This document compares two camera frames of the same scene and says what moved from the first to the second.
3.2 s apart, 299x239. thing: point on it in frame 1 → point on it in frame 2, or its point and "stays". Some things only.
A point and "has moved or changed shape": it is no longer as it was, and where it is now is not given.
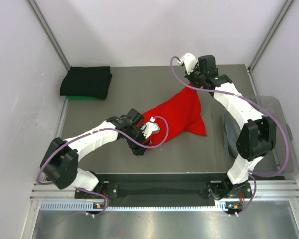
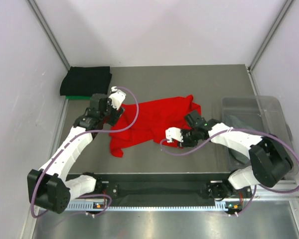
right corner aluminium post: x=286 y=8 stays
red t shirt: x=183 y=113 has moved or changed shape
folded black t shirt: x=88 y=81 stays
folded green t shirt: x=74 y=97 stays
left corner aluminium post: x=49 y=32 stays
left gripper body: x=136 y=134 → x=111 y=115
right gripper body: x=196 y=77 → x=190 y=139
